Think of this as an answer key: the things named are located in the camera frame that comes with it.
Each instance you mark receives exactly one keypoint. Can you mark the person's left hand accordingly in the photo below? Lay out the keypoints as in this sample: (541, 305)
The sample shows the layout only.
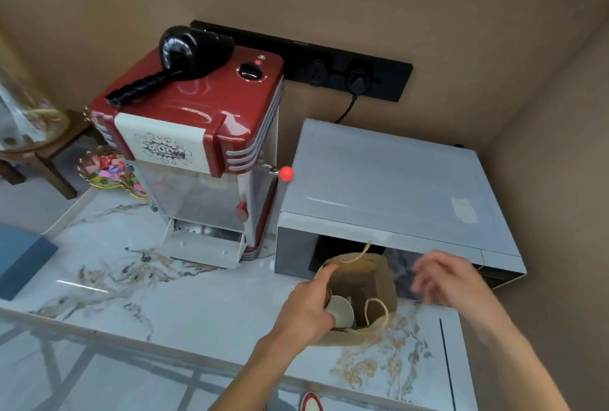
(302, 310)

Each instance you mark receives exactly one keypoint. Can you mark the person's right hand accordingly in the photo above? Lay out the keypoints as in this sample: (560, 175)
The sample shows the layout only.
(456, 282)

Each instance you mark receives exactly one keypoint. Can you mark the person's right fingers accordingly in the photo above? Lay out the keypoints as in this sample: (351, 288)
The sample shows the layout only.
(430, 277)

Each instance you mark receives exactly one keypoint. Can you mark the person's left thumb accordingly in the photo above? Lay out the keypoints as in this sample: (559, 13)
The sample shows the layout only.
(329, 320)

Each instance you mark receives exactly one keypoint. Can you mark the brown paper bag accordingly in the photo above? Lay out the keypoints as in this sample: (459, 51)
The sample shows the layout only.
(366, 282)

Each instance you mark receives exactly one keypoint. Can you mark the person's right forearm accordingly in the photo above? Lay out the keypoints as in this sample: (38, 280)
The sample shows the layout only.
(518, 368)

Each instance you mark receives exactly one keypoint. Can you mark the person's left forearm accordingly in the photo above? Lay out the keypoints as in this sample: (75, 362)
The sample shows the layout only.
(250, 377)

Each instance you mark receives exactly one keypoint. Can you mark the white paper cup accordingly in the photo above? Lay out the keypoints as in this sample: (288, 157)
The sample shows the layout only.
(343, 310)

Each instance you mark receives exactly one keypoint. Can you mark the silver microwave oven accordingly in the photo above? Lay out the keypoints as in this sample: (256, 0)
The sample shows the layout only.
(390, 177)

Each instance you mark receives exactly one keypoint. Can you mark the crank with red knob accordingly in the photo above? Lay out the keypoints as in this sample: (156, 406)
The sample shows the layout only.
(285, 173)

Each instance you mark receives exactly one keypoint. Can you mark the red popcorn machine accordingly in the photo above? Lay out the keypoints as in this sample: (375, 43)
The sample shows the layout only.
(190, 139)

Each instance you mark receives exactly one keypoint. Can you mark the bowl of colourful candies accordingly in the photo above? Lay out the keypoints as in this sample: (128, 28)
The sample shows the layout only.
(135, 187)
(104, 168)

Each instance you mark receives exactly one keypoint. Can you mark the black plastic scoop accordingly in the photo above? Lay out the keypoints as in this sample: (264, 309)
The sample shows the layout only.
(190, 51)

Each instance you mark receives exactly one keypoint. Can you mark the blue box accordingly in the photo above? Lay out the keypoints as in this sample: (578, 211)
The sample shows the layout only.
(21, 258)

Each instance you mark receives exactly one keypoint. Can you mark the wooden side table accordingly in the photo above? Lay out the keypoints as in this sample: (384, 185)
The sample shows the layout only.
(47, 158)

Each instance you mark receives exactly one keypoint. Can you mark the clear glass dome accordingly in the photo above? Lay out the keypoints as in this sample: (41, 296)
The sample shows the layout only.
(24, 110)

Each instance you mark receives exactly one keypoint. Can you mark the black wall power strip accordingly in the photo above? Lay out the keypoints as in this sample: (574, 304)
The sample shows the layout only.
(304, 58)

